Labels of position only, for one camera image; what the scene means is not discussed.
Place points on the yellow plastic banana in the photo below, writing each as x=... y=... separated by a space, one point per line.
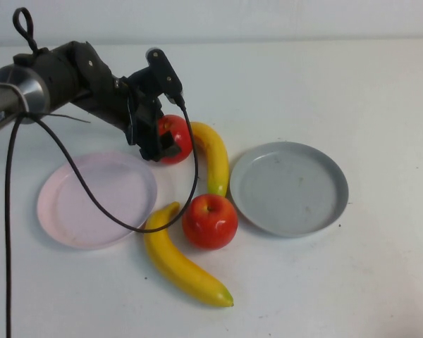
x=215 y=158
x=179 y=260

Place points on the left camera mount bracket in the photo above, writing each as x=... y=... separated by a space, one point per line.
x=141 y=82

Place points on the pink round plate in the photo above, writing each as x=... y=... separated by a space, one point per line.
x=120 y=190

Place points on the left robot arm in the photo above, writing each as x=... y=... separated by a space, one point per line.
x=60 y=75

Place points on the grey round plate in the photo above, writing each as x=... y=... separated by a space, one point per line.
x=289 y=190

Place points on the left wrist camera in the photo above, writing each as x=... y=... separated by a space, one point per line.
x=164 y=70

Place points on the white zip tie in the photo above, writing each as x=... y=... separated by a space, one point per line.
x=21 y=100

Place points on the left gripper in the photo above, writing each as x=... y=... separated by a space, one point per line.
x=146 y=123

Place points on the red plastic apple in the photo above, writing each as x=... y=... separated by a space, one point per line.
x=209 y=225
x=179 y=132

